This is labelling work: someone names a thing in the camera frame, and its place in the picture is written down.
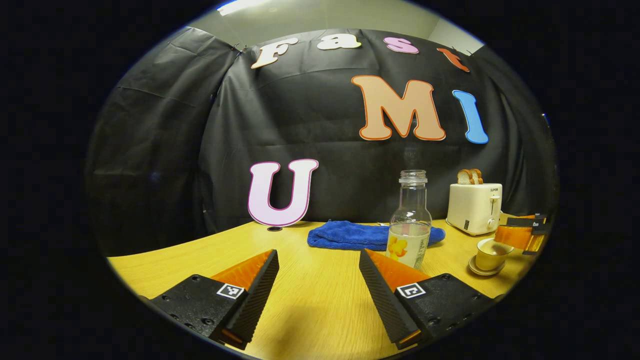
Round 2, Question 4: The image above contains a pale green saucer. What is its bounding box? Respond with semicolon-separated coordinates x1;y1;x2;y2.
468;255;506;277

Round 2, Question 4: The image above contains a white toaster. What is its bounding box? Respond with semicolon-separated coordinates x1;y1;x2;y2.
446;182;503;237

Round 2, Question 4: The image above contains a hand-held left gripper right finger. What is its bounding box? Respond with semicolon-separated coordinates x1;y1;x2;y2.
359;248;496;350

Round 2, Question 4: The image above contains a blue towel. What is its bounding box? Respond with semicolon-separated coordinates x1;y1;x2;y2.
307;220;446;252

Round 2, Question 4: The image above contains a ceiling light strip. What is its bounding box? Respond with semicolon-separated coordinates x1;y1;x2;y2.
217;0;271;16

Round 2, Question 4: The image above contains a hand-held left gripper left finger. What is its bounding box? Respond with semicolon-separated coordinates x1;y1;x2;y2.
150;249;280;350

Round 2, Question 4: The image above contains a black backdrop cloth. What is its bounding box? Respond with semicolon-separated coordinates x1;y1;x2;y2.
85;25;558;256

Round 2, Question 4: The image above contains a clear water bottle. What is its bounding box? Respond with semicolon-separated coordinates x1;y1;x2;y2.
386;170;433;271

